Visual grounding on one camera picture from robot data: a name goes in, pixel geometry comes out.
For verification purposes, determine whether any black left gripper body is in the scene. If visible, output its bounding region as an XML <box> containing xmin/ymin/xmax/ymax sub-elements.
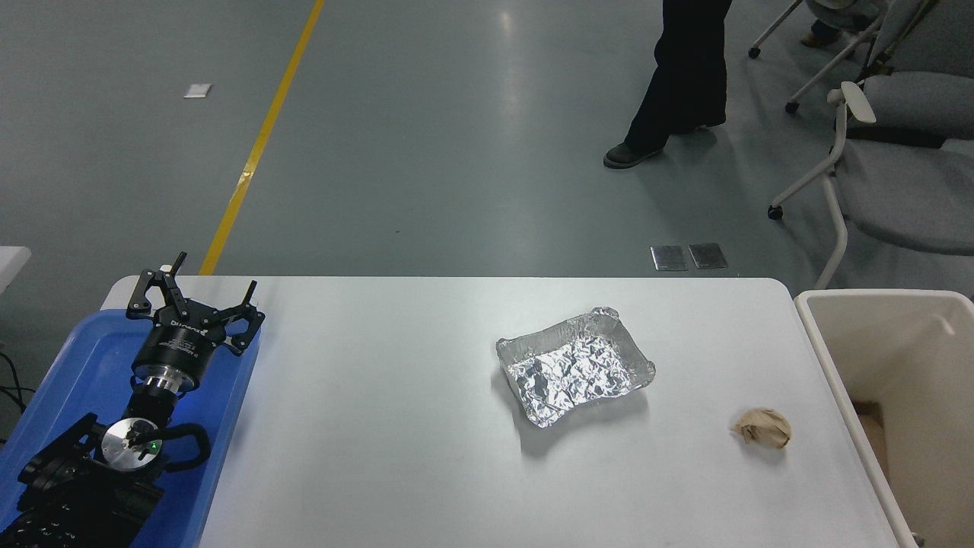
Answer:
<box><xmin>131</xmin><ymin>301</ymin><xmax>230</xmax><ymax>384</ymax></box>

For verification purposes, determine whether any blue plastic tray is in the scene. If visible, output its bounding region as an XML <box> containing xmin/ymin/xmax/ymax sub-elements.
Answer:
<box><xmin>0</xmin><ymin>307</ymin><xmax>262</xmax><ymax>548</ymax></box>

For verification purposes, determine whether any white side table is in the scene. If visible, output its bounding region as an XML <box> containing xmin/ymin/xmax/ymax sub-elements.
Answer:
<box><xmin>0</xmin><ymin>246</ymin><xmax>32</xmax><ymax>295</ymax></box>

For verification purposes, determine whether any crumpled foil tray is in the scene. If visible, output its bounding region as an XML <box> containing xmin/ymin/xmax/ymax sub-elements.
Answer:
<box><xmin>496</xmin><ymin>307</ymin><xmax>657</xmax><ymax>429</ymax></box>

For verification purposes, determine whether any crumpled tan paper ball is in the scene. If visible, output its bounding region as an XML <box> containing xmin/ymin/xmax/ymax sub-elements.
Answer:
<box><xmin>730</xmin><ymin>408</ymin><xmax>793</xmax><ymax>451</ymax></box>

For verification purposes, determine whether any large pale bin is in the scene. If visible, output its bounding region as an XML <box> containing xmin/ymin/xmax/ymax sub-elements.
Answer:
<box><xmin>794</xmin><ymin>289</ymin><xmax>974</xmax><ymax>548</ymax></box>

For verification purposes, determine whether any black cable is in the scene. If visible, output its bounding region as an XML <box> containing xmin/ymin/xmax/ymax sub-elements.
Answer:
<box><xmin>0</xmin><ymin>352</ymin><xmax>36</xmax><ymax>446</ymax></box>

